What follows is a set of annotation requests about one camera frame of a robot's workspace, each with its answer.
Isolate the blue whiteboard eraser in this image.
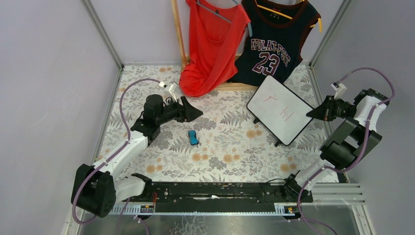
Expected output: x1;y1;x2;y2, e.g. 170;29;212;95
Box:
188;130;199;146

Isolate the white whiteboard black frame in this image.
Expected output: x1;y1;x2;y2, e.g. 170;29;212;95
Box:
247;75;313;146

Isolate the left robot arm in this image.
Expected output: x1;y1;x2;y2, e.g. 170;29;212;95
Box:
71;94;203;218

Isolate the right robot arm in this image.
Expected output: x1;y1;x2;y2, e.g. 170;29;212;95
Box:
281;89;390;201

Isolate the floral table mat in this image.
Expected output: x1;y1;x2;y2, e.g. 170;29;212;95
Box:
100;65;326;182

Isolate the wooden clothes rack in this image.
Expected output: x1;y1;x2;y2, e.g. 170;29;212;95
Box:
170;0;258;91

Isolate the navy basketball jersey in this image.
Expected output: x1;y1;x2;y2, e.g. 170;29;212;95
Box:
228;0;321;86

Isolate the red tank top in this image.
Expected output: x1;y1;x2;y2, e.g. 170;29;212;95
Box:
179;0;251;97

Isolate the yellow clothes hanger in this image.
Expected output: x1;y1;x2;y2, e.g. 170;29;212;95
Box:
254;0;323;33

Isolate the grey clothes hanger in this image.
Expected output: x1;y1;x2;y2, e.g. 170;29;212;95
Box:
195;0;253;37

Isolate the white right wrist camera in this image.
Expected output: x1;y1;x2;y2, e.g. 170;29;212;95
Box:
330;82;347;100

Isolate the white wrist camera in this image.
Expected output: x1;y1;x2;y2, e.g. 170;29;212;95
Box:
159;82;179;101
330;82;347;100

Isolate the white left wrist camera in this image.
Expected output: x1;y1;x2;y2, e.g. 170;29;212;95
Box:
159;82;179;101

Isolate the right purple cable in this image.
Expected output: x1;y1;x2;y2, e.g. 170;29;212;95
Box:
297;67;396;235

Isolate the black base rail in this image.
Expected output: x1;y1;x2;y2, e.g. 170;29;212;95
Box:
130;181;313;214

